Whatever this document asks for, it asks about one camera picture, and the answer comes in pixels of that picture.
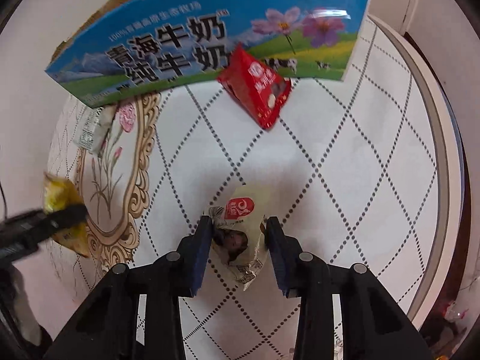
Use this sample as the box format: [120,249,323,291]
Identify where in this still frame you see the cream pastry packet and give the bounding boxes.
[204,185,270,289]

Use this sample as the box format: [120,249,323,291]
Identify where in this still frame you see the cardboard milk box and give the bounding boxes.
[46,0,370,107]

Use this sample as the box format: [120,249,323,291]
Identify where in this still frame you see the white clear snack packet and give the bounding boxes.
[73,105,116,158]

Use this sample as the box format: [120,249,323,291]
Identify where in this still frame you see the white diamond pattern quilt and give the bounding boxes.
[47,18,462,327]

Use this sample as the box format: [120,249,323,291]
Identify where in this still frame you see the blue bed sheet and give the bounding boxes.
[439,88,466,226]

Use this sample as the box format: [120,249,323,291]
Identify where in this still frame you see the yellow red snack packet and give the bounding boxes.
[43,172,90,258]

